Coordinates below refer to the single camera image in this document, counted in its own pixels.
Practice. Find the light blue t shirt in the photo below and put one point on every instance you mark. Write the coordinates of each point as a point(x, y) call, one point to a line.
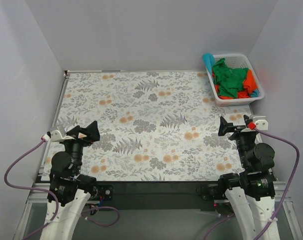
point(209, 61)

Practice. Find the orange t shirt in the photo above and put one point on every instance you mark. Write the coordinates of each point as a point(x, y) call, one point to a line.
point(250, 87)

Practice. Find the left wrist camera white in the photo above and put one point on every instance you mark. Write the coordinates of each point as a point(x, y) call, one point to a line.
point(56, 134)

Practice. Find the aluminium frame rail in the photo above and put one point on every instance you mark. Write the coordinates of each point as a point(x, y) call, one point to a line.
point(40, 190)

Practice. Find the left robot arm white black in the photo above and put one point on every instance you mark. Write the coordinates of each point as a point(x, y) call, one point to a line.
point(69, 190)

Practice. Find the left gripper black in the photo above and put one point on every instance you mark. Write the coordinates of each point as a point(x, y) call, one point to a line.
point(75, 135)

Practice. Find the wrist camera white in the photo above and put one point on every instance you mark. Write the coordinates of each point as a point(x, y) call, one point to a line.
point(258, 122)
point(56, 134)

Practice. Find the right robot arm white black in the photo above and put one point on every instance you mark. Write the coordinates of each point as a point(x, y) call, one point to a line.
point(251, 193)

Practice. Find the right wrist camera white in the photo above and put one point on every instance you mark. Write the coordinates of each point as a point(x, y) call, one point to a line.
point(258, 122)

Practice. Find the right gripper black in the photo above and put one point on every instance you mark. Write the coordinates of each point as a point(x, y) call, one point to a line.
point(238, 128)

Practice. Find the floral table mat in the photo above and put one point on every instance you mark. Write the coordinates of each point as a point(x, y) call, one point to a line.
point(154, 126)

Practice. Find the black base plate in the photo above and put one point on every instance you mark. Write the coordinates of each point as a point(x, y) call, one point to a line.
point(161, 195)

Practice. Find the green t shirt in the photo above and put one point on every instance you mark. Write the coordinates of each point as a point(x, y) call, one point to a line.
point(227, 80)

